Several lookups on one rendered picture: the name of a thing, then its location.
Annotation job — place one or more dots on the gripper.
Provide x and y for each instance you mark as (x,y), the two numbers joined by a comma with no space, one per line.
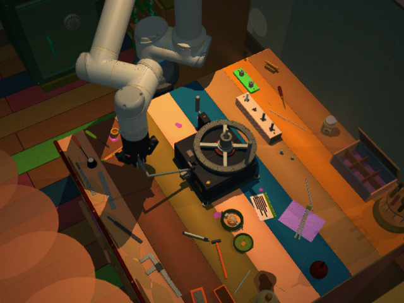
(135,148)

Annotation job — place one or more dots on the grey closer lever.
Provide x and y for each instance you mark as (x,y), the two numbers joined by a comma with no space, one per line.
(167,173)

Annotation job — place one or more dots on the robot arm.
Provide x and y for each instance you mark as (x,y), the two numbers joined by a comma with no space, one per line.
(129,104)

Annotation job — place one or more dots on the grey index spindle wheel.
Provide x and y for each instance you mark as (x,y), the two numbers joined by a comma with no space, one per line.
(202,154)

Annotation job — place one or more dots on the black plunger housing block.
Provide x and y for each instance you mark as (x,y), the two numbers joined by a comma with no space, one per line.
(204,119)

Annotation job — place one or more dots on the black lathe body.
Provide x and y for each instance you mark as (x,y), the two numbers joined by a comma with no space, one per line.
(217,186)

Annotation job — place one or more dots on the grey collet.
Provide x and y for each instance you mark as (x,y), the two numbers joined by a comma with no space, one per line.
(226,142)

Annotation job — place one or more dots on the grey metal blank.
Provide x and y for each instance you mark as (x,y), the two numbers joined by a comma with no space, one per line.
(247,98)
(264,116)
(272,127)

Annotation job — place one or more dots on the round wooden tool stand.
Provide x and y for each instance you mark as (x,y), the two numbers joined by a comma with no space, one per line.
(389,208)

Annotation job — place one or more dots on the pink and orange spool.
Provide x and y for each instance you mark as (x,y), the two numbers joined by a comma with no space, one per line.
(115,134)

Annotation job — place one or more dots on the grey steel ruler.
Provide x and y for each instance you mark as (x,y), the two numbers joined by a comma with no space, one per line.
(106,191)
(86,178)

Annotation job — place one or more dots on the black round ladle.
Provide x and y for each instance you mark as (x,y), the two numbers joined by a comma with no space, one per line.
(91,163)

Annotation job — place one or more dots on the dark flat file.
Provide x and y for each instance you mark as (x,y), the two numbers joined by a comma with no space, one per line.
(124,228)

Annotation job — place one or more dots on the red edged side bench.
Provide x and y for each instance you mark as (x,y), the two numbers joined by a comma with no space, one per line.
(94,214)

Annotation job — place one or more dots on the black and grey pen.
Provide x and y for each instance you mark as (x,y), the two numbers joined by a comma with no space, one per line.
(195,236)

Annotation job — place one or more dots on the green dish with watch parts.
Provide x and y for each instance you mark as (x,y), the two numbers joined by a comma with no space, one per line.
(232,219)

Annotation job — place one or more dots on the grey caliper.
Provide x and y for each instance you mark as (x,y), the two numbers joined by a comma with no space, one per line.
(161,273)

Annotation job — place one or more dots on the white card with black stripes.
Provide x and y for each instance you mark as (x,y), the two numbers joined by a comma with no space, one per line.
(262,206)

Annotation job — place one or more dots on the green round dish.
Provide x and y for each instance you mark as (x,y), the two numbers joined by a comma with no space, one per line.
(243,242)

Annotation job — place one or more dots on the green plate with posts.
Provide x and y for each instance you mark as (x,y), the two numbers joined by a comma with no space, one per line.
(247,80)

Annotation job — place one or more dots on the orange framed grey tray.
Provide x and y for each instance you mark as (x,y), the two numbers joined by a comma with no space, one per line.
(198,296)

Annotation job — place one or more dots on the long grey metal rod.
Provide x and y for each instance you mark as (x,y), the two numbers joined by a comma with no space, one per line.
(287,120)

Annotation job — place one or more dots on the thin grey metal rod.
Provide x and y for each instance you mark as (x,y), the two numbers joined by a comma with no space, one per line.
(242,281)
(309,192)

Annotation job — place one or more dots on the dark green safe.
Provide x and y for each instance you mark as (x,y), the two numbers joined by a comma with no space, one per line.
(47,38)

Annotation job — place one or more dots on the orange framed brown tray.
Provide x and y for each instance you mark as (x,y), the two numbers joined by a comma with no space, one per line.
(223,295)

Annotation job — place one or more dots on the purple paper sheet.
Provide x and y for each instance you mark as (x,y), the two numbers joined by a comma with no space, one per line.
(290,217)

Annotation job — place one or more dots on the brown brass hinge piece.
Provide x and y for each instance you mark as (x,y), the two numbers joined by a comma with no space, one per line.
(271,66)

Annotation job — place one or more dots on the grey tweezers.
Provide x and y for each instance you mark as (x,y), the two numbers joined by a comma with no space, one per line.
(303,221)

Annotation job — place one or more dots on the brass round knob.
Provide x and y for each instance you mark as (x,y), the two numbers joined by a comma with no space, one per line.
(267,296)

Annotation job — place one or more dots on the small yellow glass jar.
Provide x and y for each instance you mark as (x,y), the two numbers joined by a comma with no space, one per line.
(329,125)

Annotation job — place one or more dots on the dark red round bell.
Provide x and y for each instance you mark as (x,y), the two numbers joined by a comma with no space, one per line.
(318,269)

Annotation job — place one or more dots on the wooden compartment box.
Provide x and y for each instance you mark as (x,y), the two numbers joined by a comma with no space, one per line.
(363,164)

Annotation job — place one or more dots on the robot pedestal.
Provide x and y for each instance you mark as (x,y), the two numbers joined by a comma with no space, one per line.
(170,77)

